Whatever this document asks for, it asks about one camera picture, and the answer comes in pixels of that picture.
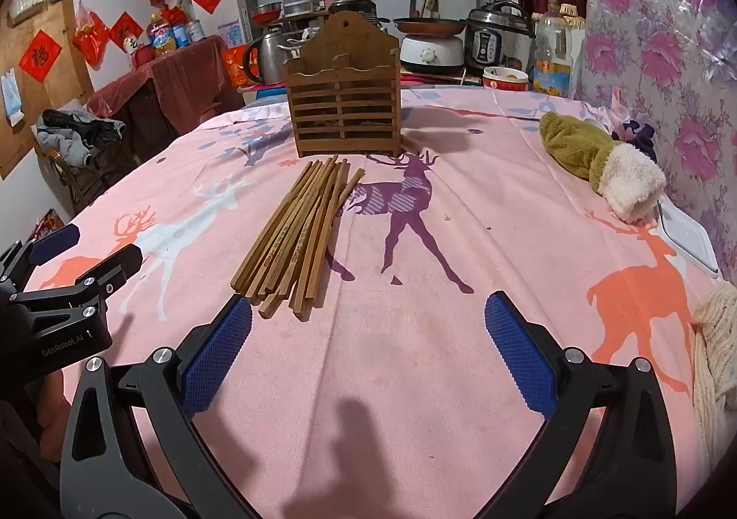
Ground red metal basin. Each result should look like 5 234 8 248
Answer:
249 2 284 25

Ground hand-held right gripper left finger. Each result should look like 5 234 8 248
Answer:
59 294 257 519

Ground dark purple cloth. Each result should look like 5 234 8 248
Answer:
613 119 657 161

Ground black electric pressure cooker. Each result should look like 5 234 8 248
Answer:
465 1 536 78

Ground bunch of wooden chopsticks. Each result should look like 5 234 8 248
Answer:
230 153 367 322

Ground olive plush slipper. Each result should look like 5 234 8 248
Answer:
538 110 667 223

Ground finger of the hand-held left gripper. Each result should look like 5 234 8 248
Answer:
0 223 82 297
10 244 145 325

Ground red plastic bag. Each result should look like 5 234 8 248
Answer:
72 4 110 63

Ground table with red cloth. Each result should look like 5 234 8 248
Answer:
95 35 244 152

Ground pink deer printed blanket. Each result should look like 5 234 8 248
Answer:
23 84 737 519

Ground pale blue hanging paper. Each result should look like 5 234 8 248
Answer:
0 69 25 126

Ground clear cooking oil bottle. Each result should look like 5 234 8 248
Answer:
532 1 574 99

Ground red gift box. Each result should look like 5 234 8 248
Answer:
222 44 258 89

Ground wooden slatted chopstick holder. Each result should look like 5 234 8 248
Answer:
282 11 402 158

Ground floral plastic sheet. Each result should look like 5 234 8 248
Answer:
576 0 737 290

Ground red printed box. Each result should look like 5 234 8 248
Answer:
29 208 65 241

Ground steel electric kettle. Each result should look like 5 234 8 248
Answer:
242 29 301 88

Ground large yellow oil jug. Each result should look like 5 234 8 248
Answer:
146 12 176 57

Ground pile of dark clothes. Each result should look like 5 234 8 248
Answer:
37 109 126 169

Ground dark frying pan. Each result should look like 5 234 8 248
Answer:
393 17 466 36

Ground wooden door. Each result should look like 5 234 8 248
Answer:
0 0 94 180

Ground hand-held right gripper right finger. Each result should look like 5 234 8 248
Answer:
485 291 679 519

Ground wooden chair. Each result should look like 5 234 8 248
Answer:
35 139 130 212

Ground white and red bowl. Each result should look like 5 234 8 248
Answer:
482 66 529 93

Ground white induction cooker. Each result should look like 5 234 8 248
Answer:
400 34 466 74

